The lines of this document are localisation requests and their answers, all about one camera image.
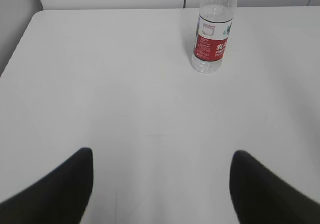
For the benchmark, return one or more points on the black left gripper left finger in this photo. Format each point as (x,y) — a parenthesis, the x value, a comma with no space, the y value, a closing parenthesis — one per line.
(62,196)

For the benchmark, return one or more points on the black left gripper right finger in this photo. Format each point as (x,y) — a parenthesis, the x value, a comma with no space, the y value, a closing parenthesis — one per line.
(260,196)

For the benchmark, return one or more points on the Nongfu Spring water bottle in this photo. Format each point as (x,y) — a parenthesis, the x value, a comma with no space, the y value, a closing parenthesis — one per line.
(213,28)

